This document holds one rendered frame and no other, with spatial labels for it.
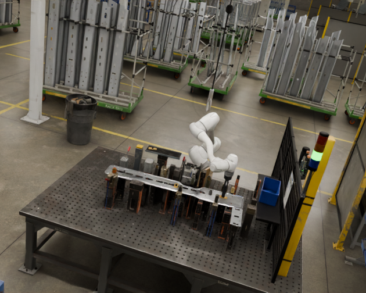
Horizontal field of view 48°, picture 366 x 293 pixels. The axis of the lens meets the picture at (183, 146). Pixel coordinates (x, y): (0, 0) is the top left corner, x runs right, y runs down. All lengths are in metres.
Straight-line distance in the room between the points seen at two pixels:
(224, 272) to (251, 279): 0.23
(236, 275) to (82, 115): 3.85
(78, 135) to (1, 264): 2.82
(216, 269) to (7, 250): 2.21
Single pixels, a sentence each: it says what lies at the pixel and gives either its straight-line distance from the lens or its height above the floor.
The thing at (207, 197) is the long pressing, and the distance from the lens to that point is 3.94.
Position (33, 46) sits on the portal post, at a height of 1.28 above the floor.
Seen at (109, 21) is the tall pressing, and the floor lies 1.69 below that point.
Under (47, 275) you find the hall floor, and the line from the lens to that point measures 4.41.
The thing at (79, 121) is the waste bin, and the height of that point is 0.43.
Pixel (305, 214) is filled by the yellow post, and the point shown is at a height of 1.34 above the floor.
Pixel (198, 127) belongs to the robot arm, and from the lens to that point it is 4.10.
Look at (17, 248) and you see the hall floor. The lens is 4.73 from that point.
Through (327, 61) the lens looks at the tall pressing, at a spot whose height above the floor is 1.32.
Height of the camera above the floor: 3.02
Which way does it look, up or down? 25 degrees down
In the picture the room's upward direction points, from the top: 11 degrees clockwise
